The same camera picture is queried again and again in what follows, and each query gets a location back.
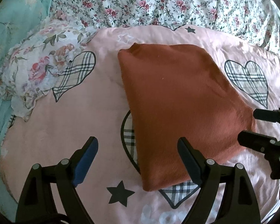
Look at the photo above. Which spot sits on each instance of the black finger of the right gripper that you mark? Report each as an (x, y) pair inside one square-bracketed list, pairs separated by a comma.
[(258, 142)]

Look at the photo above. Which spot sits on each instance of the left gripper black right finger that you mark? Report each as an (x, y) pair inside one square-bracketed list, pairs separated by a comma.
[(239, 203)]

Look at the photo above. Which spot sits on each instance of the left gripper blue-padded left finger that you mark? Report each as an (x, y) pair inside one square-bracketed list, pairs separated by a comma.
[(49, 193)]

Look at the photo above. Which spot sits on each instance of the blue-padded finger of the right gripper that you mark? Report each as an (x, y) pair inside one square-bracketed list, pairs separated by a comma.
[(267, 115)]

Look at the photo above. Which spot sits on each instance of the rust orange knit sweater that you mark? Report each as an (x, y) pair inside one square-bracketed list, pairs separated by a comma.
[(178, 91)]

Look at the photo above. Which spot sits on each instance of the small floral white quilt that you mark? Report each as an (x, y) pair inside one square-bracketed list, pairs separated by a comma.
[(255, 21)]

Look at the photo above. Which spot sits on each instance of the pink heart-print bed sheet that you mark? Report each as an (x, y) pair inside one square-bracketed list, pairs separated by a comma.
[(97, 106)]

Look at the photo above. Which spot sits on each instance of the large rose print pillow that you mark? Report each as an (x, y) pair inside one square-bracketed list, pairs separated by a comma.
[(31, 68)]

